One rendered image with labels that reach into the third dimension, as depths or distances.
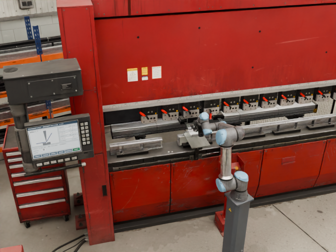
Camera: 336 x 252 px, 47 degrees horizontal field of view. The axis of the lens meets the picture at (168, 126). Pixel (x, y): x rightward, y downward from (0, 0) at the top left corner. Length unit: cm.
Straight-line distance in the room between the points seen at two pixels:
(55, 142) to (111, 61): 83
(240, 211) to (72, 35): 194
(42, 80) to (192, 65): 135
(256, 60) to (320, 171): 160
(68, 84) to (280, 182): 262
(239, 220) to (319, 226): 125
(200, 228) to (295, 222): 102
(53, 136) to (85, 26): 82
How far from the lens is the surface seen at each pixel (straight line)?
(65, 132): 288
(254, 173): 418
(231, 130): 302
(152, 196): 392
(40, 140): 290
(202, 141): 364
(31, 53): 477
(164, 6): 321
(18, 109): 290
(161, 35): 328
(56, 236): 424
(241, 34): 353
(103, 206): 376
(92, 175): 352
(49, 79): 272
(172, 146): 379
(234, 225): 348
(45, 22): 737
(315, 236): 435
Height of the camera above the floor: 291
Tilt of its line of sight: 30 degrees down
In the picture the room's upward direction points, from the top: straight up
